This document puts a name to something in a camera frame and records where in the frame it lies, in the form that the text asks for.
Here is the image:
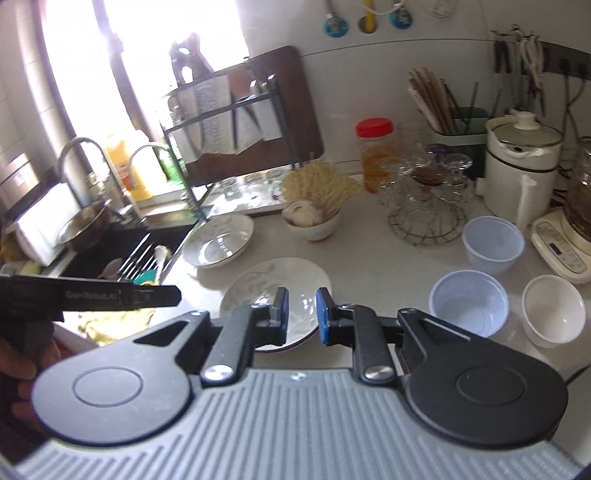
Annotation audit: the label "glass tea kettle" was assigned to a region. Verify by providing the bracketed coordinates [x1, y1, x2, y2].
[564, 137, 591, 232]

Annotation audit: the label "black metal dish rack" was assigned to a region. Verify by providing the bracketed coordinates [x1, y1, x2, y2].
[159, 73, 306, 225]

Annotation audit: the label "person's left hand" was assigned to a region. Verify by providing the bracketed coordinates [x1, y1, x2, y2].
[0, 335, 65, 437]

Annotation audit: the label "wire rack with glass cups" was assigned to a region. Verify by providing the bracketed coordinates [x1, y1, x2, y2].
[378, 121, 477, 247]

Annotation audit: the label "bundle of wooden chopsticks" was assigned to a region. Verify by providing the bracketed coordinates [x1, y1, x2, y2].
[406, 67, 459, 136]

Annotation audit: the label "green bottle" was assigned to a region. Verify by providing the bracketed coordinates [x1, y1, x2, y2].
[159, 145, 182, 183]

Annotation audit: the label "ceramic bowl with garlic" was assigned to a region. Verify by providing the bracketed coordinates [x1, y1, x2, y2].
[283, 198, 343, 243]

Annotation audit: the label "brown round coaster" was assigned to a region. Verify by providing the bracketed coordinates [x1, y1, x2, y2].
[410, 167, 444, 186]

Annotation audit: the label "dark cloth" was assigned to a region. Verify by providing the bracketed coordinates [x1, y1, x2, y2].
[168, 32, 216, 89]

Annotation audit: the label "brown cutting board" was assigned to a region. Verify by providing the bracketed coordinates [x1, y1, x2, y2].
[185, 45, 324, 186]

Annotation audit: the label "tall chrome faucet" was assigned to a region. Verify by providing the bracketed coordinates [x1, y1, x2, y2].
[58, 137, 134, 222]

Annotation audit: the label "kitchen scissors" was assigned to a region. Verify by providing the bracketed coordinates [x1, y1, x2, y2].
[516, 34, 549, 117]

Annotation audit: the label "red lidded plastic jar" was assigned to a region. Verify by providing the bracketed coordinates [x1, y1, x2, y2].
[355, 118, 399, 195]

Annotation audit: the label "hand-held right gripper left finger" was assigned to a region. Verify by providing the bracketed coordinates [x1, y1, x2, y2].
[131, 286, 291, 386]

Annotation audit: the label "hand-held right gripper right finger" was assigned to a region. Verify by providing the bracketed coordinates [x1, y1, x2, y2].
[315, 286, 462, 384]

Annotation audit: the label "translucent plastic bowl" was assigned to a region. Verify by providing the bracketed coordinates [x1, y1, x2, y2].
[462, 215, 526, 278]
[429, 270, 509, 341]

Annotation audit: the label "stainless steel bowl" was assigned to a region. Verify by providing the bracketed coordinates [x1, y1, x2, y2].
[56, 200, 112, 253]

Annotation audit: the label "grey speckled board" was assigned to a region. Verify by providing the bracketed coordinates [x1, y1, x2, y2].
[177, 76, 232, 157]

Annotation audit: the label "straw pot brush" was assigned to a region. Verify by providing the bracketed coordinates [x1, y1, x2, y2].
[281, 161, 364, 217]

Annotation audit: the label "orange detergent bottle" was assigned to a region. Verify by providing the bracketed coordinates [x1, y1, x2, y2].
[105, 131, 154, 204]

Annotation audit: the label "metal drip tray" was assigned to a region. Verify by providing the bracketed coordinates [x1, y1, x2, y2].
[202, 172, 303, 219]

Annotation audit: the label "white spoon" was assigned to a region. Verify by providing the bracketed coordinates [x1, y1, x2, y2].
[154, 245, 170, 283]

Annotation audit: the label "small chrome faucet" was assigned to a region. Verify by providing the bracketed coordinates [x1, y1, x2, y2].
[128, 144, 172, 190]

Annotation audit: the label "cutlery bundle in sink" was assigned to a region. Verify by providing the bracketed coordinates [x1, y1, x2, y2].
[115, 232, 158, 283]

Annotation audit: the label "yellow hanging tool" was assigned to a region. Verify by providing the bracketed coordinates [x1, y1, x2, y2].
[359, 0, 382, 36]

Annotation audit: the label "leaf patterned deep plate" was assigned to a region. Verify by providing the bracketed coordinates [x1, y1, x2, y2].
[180, 214, 256, 269]

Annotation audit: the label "black wall knife rack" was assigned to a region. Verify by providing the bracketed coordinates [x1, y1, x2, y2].
[536, 40, 591, 83]

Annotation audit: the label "yellow dish cloth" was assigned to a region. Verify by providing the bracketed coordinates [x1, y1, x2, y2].
[78, 308, 156, 348]

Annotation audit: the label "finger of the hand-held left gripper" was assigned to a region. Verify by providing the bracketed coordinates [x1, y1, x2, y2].
[119, 285, 182, 308]

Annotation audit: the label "white ceramic bowl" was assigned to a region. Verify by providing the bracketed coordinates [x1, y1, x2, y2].
[522, 275, 587, 349]

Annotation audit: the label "cream kettle heating base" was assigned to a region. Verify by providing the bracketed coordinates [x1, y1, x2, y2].
[529, 210, 591, 285]

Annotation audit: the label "green chopstick holder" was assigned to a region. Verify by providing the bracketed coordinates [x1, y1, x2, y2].
[433, 106, 490, 182]

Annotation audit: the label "white electric kettle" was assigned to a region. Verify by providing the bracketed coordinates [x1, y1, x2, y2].
[475, 112, 565, 227]

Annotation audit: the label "black handled pliers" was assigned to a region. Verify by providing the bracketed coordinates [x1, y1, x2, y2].
[491, 30, 514, 75]

